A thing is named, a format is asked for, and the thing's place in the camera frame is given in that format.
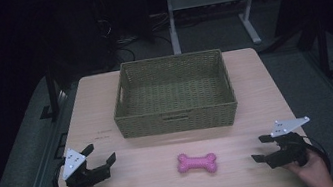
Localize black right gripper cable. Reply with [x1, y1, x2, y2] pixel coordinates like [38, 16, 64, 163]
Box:
[303, 138, 333, 177]

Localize black metal stand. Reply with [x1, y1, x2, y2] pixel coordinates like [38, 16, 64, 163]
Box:
[293, 13, 333, 84]
[32, 64, 71, 122]

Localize person's right hand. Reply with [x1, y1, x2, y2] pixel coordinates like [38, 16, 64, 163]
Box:
[281, 146, 333, 187]

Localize pink bone-shaped dog toy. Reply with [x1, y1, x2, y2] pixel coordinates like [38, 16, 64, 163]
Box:
[175, 148, 220, 179]

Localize grey metal desk frame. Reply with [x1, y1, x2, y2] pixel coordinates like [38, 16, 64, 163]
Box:
[164, 0, 269, 58]

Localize black floor cables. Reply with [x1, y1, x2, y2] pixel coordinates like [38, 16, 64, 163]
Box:
[95, 5, 176, 65]

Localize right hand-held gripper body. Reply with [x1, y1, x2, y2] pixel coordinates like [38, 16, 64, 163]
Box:
[259, 115, 317, 173]

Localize green woven basket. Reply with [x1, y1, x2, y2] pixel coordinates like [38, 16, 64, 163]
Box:
[104, 45, 242, 145]

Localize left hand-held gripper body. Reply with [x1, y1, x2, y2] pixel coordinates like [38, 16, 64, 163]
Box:
[58, 141, 114, 187]

